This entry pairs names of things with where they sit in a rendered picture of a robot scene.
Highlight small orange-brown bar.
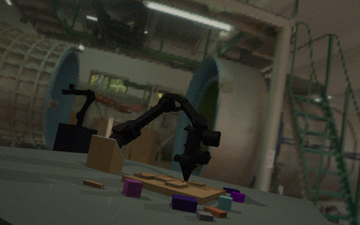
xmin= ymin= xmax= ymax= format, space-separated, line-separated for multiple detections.
xmin=83 ymin=180 xmax=104 ymax=189

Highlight orange-brown flat bar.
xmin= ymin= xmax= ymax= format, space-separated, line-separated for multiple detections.
xmin=203 ymin=206 xmax=227 ymax=219

